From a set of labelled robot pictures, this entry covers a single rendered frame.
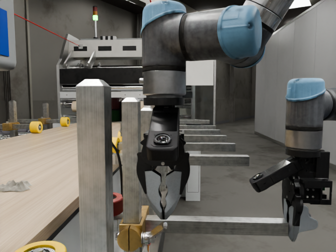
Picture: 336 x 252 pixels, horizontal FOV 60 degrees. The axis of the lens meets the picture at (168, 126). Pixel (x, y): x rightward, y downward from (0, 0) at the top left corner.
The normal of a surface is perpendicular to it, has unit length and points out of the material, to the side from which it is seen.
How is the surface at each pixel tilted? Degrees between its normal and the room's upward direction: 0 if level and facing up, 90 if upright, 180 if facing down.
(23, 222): 0
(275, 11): 113
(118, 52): 90
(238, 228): 90
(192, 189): 90
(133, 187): 90
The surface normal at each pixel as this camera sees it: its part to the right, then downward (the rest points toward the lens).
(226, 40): -0.38, 0.52
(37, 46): 0.85, 0.05
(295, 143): -0.75, 0.06
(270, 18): 0.21, 0.47
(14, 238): 0.00, -1.00
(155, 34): -0.47, 0.08
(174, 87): 0.46, 0.09
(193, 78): -0.06, 0.10
